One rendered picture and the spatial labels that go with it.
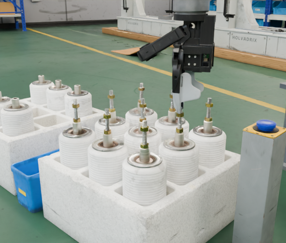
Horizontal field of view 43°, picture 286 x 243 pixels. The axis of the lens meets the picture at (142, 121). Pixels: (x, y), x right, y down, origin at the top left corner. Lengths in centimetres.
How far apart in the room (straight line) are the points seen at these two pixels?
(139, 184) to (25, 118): 53
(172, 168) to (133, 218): 16
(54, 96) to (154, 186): 72
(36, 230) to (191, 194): 43
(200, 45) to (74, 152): 40
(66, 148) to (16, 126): 29
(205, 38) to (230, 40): 289
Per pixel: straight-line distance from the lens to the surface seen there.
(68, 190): 91
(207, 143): 91
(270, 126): 80
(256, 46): 343
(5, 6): 670
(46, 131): 119
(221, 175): 91
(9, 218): 111
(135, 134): 91
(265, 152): 79
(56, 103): 138
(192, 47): 76
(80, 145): 91
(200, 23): 77
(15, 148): 115
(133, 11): 554
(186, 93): 79
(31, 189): 106
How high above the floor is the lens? 59
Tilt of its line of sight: 19 degrees down
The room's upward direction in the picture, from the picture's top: straight up
